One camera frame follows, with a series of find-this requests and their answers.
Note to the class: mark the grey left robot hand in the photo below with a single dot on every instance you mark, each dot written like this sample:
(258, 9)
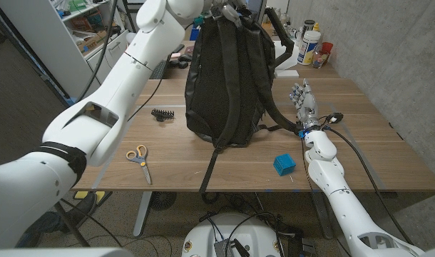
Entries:
(230, 9)

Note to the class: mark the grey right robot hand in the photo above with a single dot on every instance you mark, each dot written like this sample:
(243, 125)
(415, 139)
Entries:
(307, 107)

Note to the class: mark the black backpack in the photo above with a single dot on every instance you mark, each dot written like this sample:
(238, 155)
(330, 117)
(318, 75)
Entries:
(217, 82)

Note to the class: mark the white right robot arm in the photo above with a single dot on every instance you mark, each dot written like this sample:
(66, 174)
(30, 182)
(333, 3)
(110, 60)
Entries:
(346, 207)

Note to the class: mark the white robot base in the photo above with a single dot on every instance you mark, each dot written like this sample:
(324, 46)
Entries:
(235, 232)

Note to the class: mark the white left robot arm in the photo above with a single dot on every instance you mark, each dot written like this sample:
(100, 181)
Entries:
(107, 107)

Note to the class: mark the computer monitor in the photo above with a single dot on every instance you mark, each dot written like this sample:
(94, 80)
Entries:
(258, 5)

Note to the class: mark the blue storage bin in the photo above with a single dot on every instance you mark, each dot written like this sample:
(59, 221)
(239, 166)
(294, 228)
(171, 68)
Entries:
(194, 34)

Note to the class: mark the white wipes canister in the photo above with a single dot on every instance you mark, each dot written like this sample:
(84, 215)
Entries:
(307, 48)

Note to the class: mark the blue plastic cube box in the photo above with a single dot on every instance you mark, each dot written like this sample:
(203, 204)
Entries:
(284, 165)

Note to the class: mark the black computer mouse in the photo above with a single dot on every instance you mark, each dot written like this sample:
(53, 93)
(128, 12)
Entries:
(185, 57)

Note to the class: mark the wooden work table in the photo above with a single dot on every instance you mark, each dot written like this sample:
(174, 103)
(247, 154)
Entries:
(363, 142)

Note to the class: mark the dark bottle with black lid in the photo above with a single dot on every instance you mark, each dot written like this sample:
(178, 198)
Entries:
(307, 25)

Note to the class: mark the yellow bottle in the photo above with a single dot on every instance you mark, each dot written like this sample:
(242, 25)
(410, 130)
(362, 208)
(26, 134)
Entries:
(316, 27)

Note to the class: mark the black keyboard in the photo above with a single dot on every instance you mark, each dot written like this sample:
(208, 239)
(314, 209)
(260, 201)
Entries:
(161, 69)

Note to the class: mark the black floor fan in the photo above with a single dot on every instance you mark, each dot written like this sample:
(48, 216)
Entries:
(162, 200)

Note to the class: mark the white shelf cabinet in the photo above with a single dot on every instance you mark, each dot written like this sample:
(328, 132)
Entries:
(43, 53)

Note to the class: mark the yellow foot pedal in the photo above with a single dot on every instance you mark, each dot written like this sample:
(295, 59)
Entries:
(92, 195)

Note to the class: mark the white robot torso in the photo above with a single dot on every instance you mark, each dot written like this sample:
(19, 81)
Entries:
(60, 252)

